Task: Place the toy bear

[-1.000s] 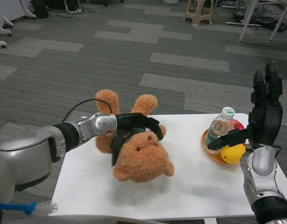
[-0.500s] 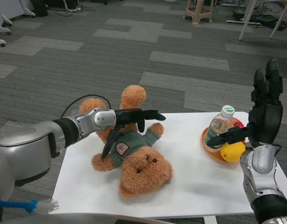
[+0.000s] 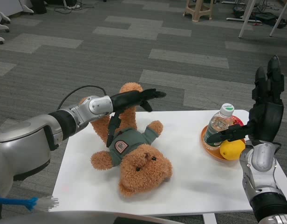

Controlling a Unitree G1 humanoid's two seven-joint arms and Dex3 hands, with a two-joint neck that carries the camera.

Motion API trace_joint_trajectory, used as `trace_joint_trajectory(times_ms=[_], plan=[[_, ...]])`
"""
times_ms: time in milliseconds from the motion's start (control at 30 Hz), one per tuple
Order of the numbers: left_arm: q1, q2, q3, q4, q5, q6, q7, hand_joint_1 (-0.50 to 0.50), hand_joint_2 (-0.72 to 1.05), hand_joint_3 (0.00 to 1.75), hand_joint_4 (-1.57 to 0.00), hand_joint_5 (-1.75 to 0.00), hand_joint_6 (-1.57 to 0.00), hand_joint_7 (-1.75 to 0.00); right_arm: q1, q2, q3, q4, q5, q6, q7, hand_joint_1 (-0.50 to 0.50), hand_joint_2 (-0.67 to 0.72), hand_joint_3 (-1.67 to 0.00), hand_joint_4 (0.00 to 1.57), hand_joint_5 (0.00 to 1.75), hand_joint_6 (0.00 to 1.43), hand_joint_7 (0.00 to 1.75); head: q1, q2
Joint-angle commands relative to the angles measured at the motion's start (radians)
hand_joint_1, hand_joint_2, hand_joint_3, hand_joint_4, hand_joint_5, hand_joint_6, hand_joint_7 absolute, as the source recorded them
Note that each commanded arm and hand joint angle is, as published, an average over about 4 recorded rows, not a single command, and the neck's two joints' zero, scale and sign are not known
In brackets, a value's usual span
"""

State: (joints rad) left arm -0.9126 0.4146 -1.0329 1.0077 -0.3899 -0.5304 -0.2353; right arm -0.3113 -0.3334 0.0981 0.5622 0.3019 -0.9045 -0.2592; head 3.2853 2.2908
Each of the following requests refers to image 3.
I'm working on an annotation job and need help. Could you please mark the black waste bin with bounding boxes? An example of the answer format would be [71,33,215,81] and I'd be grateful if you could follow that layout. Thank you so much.
[31,0,48,14]

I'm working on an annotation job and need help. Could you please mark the beige plastic stool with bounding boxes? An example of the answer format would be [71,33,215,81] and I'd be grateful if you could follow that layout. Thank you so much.
[183,0,214,23]

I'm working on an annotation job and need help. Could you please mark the orange round plate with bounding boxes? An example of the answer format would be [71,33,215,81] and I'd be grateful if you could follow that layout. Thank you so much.
[200,115,248,163]

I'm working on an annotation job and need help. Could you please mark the brown plush teddy bear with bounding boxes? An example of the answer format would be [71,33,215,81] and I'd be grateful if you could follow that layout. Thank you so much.
[78,82,174,198]

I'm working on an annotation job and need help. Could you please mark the yellow lemon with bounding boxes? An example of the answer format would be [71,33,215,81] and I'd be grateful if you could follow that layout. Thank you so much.
[219,139,246,161]

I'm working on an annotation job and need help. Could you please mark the clear plastic water bottle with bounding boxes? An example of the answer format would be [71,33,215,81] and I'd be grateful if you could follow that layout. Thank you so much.
[203,103,235,150]

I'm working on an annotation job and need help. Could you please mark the white table leg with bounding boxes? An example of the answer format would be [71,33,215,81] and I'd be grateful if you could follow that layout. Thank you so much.
[202,212,218,224]

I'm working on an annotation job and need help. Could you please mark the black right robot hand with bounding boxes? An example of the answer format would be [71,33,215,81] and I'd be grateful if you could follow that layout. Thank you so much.
[207,55,285,144]

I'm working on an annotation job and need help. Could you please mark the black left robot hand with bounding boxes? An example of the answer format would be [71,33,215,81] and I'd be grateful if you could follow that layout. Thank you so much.
[106,88,167,148]

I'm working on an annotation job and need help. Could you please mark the blue cord with white fray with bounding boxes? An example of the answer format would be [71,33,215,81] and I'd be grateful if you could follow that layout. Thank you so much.
[0,196,59,212]

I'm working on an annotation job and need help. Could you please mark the white desk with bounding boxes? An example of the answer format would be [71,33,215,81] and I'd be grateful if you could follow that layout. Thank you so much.
[238,0,287,38]

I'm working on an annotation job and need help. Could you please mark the silver robot chest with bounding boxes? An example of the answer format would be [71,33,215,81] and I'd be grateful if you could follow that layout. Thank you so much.
[29,211,188,224]

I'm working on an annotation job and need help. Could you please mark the red fruit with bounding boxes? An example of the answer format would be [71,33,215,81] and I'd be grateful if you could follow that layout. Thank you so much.
[229,116,244,128]

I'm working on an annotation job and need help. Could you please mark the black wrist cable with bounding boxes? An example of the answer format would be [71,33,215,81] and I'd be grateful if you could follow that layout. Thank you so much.
[56,85,107,110]

